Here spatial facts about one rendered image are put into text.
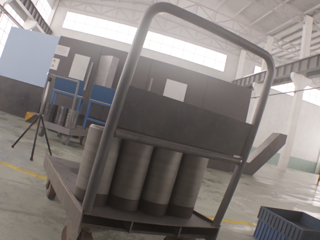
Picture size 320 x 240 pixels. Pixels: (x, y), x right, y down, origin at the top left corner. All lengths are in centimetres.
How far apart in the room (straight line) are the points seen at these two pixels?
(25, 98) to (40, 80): 56
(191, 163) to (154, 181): 16
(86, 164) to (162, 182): 30
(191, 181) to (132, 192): 25
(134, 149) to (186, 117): 23
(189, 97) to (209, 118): 647
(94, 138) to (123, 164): 14
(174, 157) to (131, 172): 17
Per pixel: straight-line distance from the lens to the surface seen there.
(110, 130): 99
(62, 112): 499
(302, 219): 254
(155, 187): 127
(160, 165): 126
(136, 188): 123
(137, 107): 102
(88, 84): 745
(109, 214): 114
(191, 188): 134
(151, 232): 125
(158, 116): 105
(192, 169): 132
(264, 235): 223
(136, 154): 120
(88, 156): 117
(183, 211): 135
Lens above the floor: 58
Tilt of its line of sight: 3 degrees up
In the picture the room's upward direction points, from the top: 15 degrees clockwise
